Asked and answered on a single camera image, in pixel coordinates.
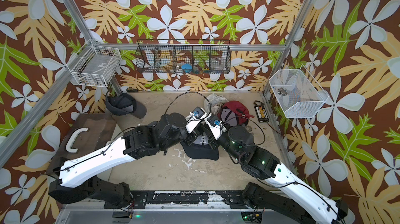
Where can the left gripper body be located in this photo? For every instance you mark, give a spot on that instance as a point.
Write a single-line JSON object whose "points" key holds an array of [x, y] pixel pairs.
{"points": [[188, 138]]}

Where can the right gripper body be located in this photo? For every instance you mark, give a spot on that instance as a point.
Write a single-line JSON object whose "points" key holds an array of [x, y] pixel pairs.
{"points": [[215, 143]]}

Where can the black baseball cap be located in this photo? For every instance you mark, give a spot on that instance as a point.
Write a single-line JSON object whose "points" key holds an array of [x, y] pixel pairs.
{"points": [[200, 149]]}

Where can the maroon baseball cap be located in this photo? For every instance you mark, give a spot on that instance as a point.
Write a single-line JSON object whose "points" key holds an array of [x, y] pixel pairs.
{"points": [[234, 113]]}

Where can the grey baseball cap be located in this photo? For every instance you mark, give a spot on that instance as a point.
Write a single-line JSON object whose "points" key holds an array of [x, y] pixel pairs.
{"points": [[125, 104]]}

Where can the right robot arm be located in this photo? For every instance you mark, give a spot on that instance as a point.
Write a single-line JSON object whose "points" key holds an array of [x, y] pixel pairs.
{"points": [[268, 169]]}

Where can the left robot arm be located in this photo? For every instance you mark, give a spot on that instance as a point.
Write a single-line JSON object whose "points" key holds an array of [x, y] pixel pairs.
{"points": [[78, 178]]}

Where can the white baseball cap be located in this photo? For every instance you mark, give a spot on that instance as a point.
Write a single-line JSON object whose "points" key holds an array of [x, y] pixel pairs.
{"points": [[214, 103]]}

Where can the black orange device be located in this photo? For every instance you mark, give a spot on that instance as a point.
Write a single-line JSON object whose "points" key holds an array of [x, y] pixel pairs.
{"points": [[261, 113]]}

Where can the blue object in basket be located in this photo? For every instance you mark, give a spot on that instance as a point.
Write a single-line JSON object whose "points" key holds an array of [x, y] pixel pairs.
{"points": [[186, 68]]}

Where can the small dark object in basket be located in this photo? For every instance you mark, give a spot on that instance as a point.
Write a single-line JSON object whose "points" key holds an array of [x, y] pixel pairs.
{"points": [[282, 92]]}

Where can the white mesh basket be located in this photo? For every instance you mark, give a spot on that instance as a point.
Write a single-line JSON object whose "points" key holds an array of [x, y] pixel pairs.
{"points": [[305, 95]]}

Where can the brown lidded storage box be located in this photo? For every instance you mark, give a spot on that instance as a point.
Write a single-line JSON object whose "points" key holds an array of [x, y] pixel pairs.
{"points": [[88, 133]]}

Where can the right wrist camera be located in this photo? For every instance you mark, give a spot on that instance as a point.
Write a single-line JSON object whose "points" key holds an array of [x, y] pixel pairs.
{"points": [[215, 125]]}

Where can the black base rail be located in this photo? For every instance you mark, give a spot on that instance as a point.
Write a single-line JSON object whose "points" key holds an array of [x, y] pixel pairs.
{"points": [[143, 199]]}

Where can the black wire basket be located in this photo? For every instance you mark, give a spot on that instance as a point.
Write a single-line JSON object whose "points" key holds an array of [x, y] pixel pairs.
{"points": [[208, 56]]}

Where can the white wire basket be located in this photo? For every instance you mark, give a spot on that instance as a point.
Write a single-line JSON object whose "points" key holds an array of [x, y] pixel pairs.
{"points": [[94, 64]]}

